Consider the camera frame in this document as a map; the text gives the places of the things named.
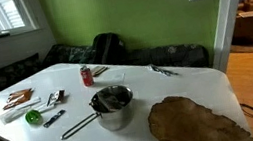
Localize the red soda can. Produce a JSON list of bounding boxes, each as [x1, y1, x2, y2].
[[80, 66, 94, 87]]

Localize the white plastic wrapped utensils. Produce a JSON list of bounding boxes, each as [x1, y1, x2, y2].
[[0, 97, 55, 125]]

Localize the dark floral bench cushion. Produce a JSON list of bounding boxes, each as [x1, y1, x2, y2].
[[0, 44, 210, 91]]

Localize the small card stack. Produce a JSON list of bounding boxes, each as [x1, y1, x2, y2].
[[91, 66, 107, 76]]

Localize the dark blue flat strip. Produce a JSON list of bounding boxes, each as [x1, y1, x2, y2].
[[43, 109, 66, 128]]

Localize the green round plastic lid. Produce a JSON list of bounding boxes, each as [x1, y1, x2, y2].
[[25, 110, 42, 125]]

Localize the orange foil packet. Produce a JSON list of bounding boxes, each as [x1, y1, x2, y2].
[[3, 89, 33, 110]]

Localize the steel pot with handle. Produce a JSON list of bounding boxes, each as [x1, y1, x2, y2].
[[61, 85, 134, 140]]

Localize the black backpack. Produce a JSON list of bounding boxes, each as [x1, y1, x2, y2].
[[92, 32, 126, 65]]

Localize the wooden cabinet in far room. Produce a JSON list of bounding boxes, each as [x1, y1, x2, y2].
[[233, 11, 253, 39]]

